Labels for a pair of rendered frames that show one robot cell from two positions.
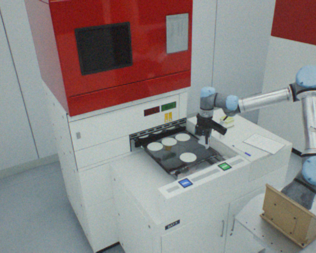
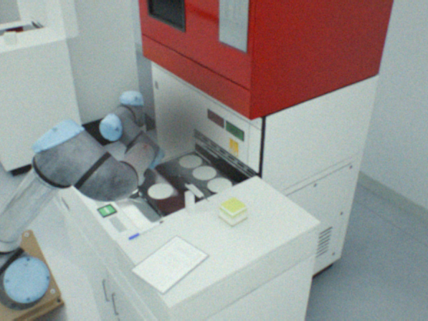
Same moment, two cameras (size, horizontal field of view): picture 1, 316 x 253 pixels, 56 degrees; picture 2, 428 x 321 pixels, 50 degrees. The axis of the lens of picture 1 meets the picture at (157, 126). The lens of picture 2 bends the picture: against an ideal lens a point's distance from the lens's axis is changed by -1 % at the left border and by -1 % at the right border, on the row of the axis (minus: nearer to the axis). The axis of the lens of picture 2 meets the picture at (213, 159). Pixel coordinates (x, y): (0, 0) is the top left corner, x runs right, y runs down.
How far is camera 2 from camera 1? 2.28 m
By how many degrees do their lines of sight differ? 69
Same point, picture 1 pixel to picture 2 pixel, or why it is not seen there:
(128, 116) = (193, 102)
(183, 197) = not seen: hidden behind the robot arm
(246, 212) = (54, 259)
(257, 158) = (122, 248)
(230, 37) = not seen: outside the picture
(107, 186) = not seen: hidden behind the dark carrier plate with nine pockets
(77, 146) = (156, 97)
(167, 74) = (221, 74)
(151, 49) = (203, 22)
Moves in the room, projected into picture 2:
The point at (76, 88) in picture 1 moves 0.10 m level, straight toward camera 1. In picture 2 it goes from (145, 28) to (123, 30)
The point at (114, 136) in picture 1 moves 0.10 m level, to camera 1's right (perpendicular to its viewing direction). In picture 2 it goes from (181, 115) to (183, 125)
